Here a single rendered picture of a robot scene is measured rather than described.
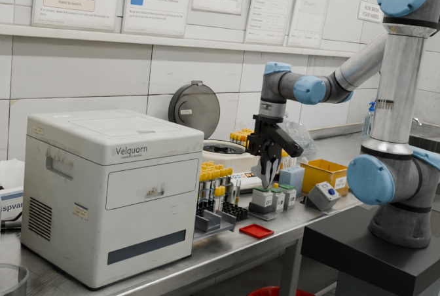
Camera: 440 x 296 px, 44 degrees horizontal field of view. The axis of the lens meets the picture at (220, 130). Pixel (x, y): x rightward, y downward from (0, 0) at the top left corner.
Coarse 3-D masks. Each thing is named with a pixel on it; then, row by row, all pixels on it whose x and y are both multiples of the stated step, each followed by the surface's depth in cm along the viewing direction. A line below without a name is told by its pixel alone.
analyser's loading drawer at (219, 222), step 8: (208, 216) 138; (216, 216) 136; (224, 216) 142; (232, 216) 140; (200, 224) 134; (208, 224) 132; (216, 224) 136; (224, 224) 139; (232, 224) 140; (200, 232) 132; (208, 232) 132; (216, 232) 135
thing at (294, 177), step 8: (288, 168) 179; (296, 168) 180; (304, 168) 182; (280, 176) 177; (288, 176) 175; (296, 176) 178; (280, 184) 177; (288, 184) 175; (296, 184) 179; (296, 200) 178
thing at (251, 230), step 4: (252, 224) 151; (256, 224) 151; (240, 228) 147; (244, 228) 148; (248, 228) 149; (252, 228) 150; (256, 228) 150; (260, 228) 150; (264, 228) 149; (244, 232) 146; (248, 232) 145; (252, 232) 146; (256, 232) 147; (260, 232) 147; (264, 232) 147; (268, 232) 146; (272, 232) 147; (256, 236) 143; (260, 236) 143; (264, 236) 144
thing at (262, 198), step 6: (258, 192) 159; (264, 192) 158; (270, 192) 161; (252, 198) 160; (258, 198) 159; (264, 198) 158; (270, 198) 160; (258, 204) 159; (264, 204) 158; (270, 204) 161
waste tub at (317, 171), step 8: (312, 160) 195; (320, 160) 199; (312, 168) 186; (320, 168) 184; (328, 168) 197; (336, 168) 195; (344, 168) 192; (304, 176) 189; (312, 176) 187; (320, 176) 185; (328, 176) 182; (336, 176) 184; (344, 176) 188; (304, 184) 189; (312, 184) 187; (336, 184) 185; (344, 184) 189; (304, 192) 189; (344, 192) 191
